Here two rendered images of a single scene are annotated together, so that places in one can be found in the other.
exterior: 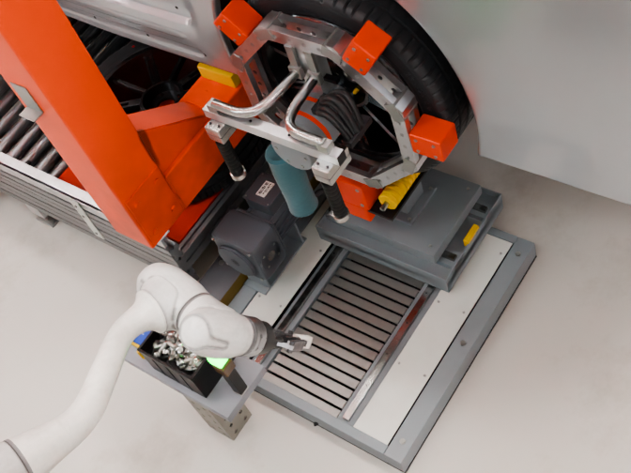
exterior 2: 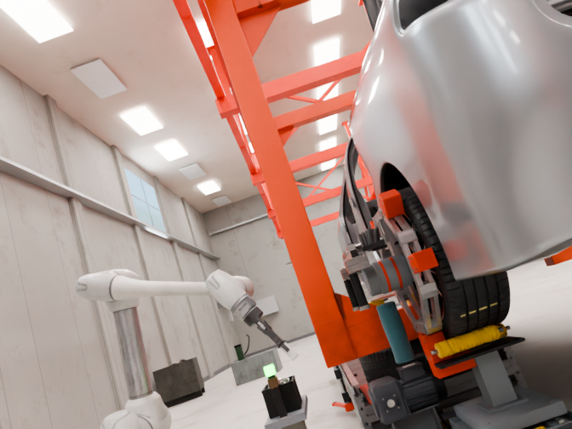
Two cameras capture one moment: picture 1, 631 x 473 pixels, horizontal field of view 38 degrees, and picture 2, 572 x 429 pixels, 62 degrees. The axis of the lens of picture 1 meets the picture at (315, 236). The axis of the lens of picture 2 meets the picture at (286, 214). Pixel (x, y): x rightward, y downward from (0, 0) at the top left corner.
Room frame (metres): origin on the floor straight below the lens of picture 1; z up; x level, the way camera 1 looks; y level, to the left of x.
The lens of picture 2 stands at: (-0.20, -1.06, 0.80)
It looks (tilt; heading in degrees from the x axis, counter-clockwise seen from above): 12 degrees up; 36
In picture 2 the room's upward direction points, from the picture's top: 19 degrees counter-clockwise
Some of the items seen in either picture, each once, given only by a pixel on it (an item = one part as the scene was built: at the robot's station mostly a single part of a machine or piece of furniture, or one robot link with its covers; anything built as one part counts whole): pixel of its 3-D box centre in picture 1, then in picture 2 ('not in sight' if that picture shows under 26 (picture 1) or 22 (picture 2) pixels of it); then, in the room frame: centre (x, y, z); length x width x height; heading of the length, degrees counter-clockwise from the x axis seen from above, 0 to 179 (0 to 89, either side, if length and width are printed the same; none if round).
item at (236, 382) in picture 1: (228, 372); (276, 391); (1.29, 0.35, 0.55); 0.03 x 0.03 x 0.21; 36
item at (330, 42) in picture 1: (328, 105); (404, 269); (1.73, -0.17, 0.85); 0.54 x 0.07 x 0.54; 36
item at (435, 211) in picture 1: (397, 181); (492, 380); (1.83, -0.31, 0.32); 0.40 x 0.30 x 0.28; 36
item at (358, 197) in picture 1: (364, 180); (446, 351); (1.75, -0.20, 0.48); 0.16 x 0.12 x 0.17; 126
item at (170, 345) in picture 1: (186, 352); (282, 394); (1.42, 0.45, 0.51); 0.20 x 0.14 x 0.13; 37
